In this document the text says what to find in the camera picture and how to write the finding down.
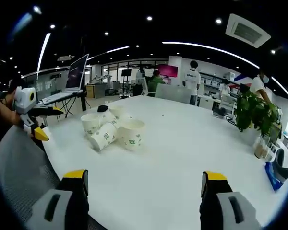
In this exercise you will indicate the pink screen monitor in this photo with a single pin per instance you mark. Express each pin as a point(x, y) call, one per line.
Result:
point(168, 70)

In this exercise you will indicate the grey mesh chair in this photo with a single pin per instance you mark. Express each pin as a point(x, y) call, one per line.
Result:
point(21, 158)

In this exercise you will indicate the green leafy plant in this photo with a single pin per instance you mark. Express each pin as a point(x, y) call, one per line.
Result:
point(253, 111)

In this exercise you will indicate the black curved object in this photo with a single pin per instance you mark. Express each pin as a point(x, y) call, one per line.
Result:
point(282, 167)

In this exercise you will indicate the small black object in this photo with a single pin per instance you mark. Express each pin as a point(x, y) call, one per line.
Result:
point(102, 108)

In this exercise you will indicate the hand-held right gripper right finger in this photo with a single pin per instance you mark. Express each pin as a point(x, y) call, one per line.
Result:
point(226, 206)

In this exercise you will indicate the blue packet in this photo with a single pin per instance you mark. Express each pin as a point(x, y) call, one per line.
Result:
point(272, 176)

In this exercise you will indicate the ceiling air conditioner vent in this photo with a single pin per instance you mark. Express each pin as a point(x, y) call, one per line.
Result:
point(247, 31)

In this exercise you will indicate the silver laptop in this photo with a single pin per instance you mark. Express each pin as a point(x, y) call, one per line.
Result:
point(74, 74)

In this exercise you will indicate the glass plant vase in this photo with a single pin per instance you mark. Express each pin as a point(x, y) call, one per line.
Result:
point(261, 147)

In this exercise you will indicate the black laptop stand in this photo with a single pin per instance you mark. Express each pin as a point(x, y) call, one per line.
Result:
point(82, 101)

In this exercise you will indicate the white paper cup green print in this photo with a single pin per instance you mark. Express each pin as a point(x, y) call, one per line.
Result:
point(103, 137)
point(116, 111)
point(132, 134)
point(109, 118)
point(90, 123)

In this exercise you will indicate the white table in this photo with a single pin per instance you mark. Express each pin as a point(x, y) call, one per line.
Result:
point(177, 148)

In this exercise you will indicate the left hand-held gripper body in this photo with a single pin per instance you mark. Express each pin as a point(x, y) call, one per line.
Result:
point(24, 100)

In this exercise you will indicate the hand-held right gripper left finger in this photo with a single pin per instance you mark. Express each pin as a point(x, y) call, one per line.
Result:
point(62, 203)

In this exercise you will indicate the long ceiling light strip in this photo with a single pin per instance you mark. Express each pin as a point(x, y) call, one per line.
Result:
point(44, 50)
point(213, 49)

